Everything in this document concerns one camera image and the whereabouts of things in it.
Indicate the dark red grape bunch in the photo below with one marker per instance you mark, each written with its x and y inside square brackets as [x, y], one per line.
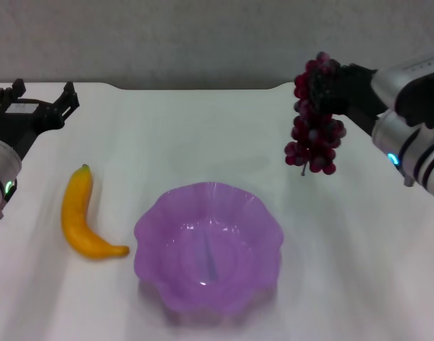
[312, 142]

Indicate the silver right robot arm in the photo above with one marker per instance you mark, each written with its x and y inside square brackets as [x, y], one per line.
[412, 117]

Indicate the yellow banana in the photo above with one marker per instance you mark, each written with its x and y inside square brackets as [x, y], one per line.
[74, 216]

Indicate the purple translucent scalloped bowl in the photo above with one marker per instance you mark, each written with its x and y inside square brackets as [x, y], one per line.
[209, 248]

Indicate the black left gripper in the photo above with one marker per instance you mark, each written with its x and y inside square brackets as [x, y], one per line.
[21, 124]

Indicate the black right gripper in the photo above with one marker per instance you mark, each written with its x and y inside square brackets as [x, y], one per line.
[360, 92]

